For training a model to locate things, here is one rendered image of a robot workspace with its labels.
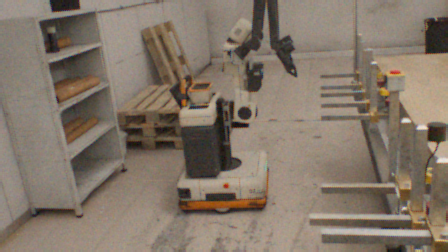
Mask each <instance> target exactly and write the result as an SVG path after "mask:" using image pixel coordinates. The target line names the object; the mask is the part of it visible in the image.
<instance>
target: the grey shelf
mask: <svg viewBox="0 0 448 252"><path fill-rule="evenodd" d="M93 12H94V14H93ZM94 15H95V18H94ZM57 18H58V20H57ZM96 18H97V19H96ZM58 21H59V23H58ZM95 23H96V25H95ZM52 24H53V25H52ZM96 26H97V29H96ZM47 27H54V30H55V32H56V37H57V38H59V37H69V38H70V39H71V45H70V46H68V47H63V48H61V49H59V50H60V52H56V53H51V52H46V51H45V48H44V42H45V41H48V40H49V39H48V36H47ZM59 28H60V30H59ZM98 29H99V30H98ZM58 31H59V32H58ZM60 31H61V33H60ZM97 34H98V36H97ZM98 38H99V40H98ZM99 41H100V42H99ZM36 45H37V46H36ZM100 49H101V51H100ZM37 50H38V52H37ZM102 52H103V53H102ZM101 53H102V55H101ZM64 59H65V60H64ZM66 61H67V62H66ZM102 61H103V63H102ZM67 64H68V66H67ZM103 64H104V66H103ZM66 70H67V71H66ZM68 71H69V72H68ZM67 72H68V73H67ZM104 72H105V74H104ZM69 74H70V75H69ZM63 75H64V76H63ZM89 75H92V76H93V77H98V78H99V80H100V83H99V85H97V86H94V87H93V88H90V89H89V90H87V91H84V92H82V93H80V94H78V95H77V96H74V97H72V98H69V99H67V100H66V101H63V102H62V103H59V104H58V103H57V100H56V97H55V91H54V88H53V84H54V83H56V82H58V81H61V80H63V79H67V78H70V79H71V78H75V77H77V76H79V77H80V78H83V77H85V76H89ZM105 76H106V78H105ZM107 78H108V79H107ZM106 79H107V81H106ZM107 87H108V89H107ZM46 89H47V91H46ZM48 90H49V91H48ZM108 91H109V93H108ZM47 92H48V94H47ZM49 93H50V94H49ZM110 93H111V94H110ZM53 95H54V96H53ZM0 97H1V101H2V104H3V109H4V112H5V115H6V120H7V122H8V128H9V130H10V136H11V138H12V141H13V146H14V148H15V153H16V156H17V161H18V164H19V166H20V172H21V174H22V180H23V182H24V185H25V190H26V193H27V197H28V200H29V205H30V208H31V210H32V217H37V216H38V215H39V212H36V211H35V209H34V207H35V208H61V209H75V213H76V217H77V218H82V216H83V213H82V208H81V205H80V203H82V201H84V200H85V198H87V196H88V195H89V193H91V192H92V191H93V190H94V189H95V188H97V186H99V185H100V184H101V183H102V182H103V181H104V180H105V179H106V178H107V177H108V176H110V175H111V173H113V172H114V171H115V170H116V168H118V167H119V166H120V165H121V163H122V166H123V169H122V170H121V171H122V172H126V171H127V168H126V163H125V159H124V151H123V148H122V143H121V136H120V132H119V125H118V121H117V117H116V109H115V106H114V98H113V94H112V90H111V83H110V78H109V71H108V67H107V59H106V56H105V52H104V44H103V41H102V33H101V29H100V21H99V17H98V10H97V7H93V8H86V9H80V10H70V11H62V12H55V13H52V12H50V13H40V14H35V15H31V16H21V17H16V18H8V19H1V20H0ZM54 97H55V98H54ZM109 98H110V101H109ZM48 99H49V100H48ZM49 101H50V103H49ZM110 102H111V104H110ZM75 103H76V105H75ZM76 106H77V108H76ZM111 110H112V112H111ZM75 111H76V112H75ZM77 113H78V115H77ZM112 113H113V116H112ZM78 116H79V117H81V118H82V119H84V121H87V120H89V118H92V117H96V118H97V119H98V121H99V122H98V123H97V124H96V125H95V126H93V127H92V128H90V129H89V130H88V131H87V132H85V133H83V134H82V136H79V137H78V138H77V139H75V141H72V143H70V144H68V145H67V143H66V140H65V134H64V131H63V128H62V126H63V125H65V124H66V123H68V122H70V121H72V120H73V119H75V118H77V117H78ZM72 117H73V118H72ZM113 117H114V119H113ZM114 126H115V127H114ZM115 128H116V131H115ZM55 129H56V131H57V133H56V131H55ZM58 132H59V133H58ZM57 135H58V136H57ZM59 135H60V136H59ZM116 136H117V138H116ZM60 140H61V141H60ZM117 140H118V142H117ZM58 141H59V142H58ZM59 143H60V146H59ZM118 143H119V146H118ZM85 149H86V151H85ZM119 151H120V153H119ZM86 153H87V154H86ZM120 155H121V157H120ZM76 206H77V207H76ZM74 207H75V208H74Z"/></svg>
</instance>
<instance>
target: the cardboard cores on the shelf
mask: <svg viewBox="0 0 448 252"><path fill-rule="evenodd" d="M57 40H58V44H59V49H61V48H63V47H68V46H70V45H71V39H70V38H69V37H60V38H57ZM44 48H45V51H46V52H51V49H50V45H49V40H48V41H45V42H44ZM99 83H100V80H99V78H98V77H93V76H92V75H89V76H85V77H83V78H80V77H79V76H77V77H75V78H71V79H70V78H67V79H63V80H61V81H58V82H56V83H54V84H53V88H54V91H55V97H56V100H57V103H58V104H59V103H62V102H63V101H66V100H67V99H69V98H72V97H74V96H77V95H78V94H80V93H82V92H84V91H87V90H89V89H90V88H93V87H94V86H97V85H99ZM55 97H54V98H55ZM98 122H99V121H98V119H97V118H96V117H92V118H89V120H87V121H84V119H82V118H81V117H77V118H75V119H73V120H72V121H70V122H68V123H66V124H65V125H63V126H62V128H63V131H64V134H65V140H66V143H67V145H68V144H70V143H72V141H75V139H77V138H78V137H79V136H82V134H83V133H85V132H87V131H88V130H89V129H90V128H92V127H93V126H95V125H96V124H97V123H98Z"/></svg>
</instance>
